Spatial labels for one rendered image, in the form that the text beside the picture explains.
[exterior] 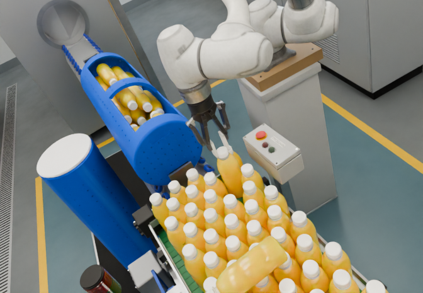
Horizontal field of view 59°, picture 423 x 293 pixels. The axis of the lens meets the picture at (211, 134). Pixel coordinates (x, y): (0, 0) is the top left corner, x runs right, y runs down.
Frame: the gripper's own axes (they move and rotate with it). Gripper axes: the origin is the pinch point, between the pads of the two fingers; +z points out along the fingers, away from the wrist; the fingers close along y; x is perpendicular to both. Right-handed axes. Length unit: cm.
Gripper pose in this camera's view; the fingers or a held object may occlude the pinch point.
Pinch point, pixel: (218, 144)
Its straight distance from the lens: 119.1
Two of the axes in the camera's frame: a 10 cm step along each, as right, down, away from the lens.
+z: 3.1, 7.1, 6.3
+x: 4.8, 4.5, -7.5
